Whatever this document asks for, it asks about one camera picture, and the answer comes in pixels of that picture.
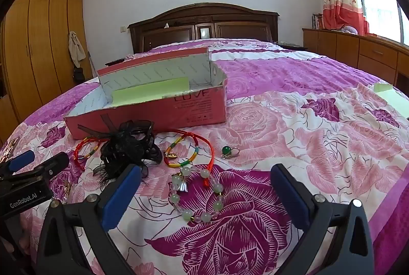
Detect clear crystal bead bracelet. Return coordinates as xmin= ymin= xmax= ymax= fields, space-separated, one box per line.
xmin=51 ymin=181 xmax=72 ymax=208

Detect dark wooden headboard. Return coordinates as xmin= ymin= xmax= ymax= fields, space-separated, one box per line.
xmin=128 ymin=3 xmax=280 ymax=54

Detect pink cardboard box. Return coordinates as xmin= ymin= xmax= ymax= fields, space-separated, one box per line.
xmin=63 ymin=47 xmax=228 ymax=140

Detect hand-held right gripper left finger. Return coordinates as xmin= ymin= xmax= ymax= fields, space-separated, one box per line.
xmin=36 ymin=164 xmax=143 ymax=275

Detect hanging cream cloth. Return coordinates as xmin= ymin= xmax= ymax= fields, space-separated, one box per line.
xmin=68 ymin=31 xmax=87 ymax=69

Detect pale green paper sheet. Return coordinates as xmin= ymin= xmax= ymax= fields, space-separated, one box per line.
xmin=373 ymin=83 xmax=409 ymax=120

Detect wooden wardrobe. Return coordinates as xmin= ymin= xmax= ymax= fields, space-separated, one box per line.
xmin=0 ymin=0 xmax=93 ymax=141

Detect pink floral bedspread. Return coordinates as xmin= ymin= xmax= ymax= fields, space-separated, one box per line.
xmin=0 ymin=38 xmax=409 ymax=275

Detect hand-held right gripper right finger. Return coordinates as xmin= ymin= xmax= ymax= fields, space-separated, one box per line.
xmin=270 ymin=163 xmax=375 ymax=275

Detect small red braided bracelet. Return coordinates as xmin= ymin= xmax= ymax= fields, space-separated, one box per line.
xmin=74 ymin=135 xmax=107 ymax=170

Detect jade bead bracelet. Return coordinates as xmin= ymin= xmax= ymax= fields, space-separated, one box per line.
xmin=169 ymin=165 xmax=225 ymax=222

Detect black feathered hair clip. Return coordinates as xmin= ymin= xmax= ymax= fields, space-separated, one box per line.
xmin=77 ymin=114 xmax=163 ymax=181

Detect wooden sideboard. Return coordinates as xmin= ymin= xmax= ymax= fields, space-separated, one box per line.
xmin=302 ymin=28 xmax=409 ymax=87

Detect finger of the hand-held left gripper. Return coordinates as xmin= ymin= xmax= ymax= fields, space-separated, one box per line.
xmin=0 ymin=150 xmax=36 ymax=180
xmin=13 ymin=153 xmax=70 ymax=186

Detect green stone ring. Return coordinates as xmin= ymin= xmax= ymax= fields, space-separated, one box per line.
xmin=220 ymin=145 xmax=240 ymax=161

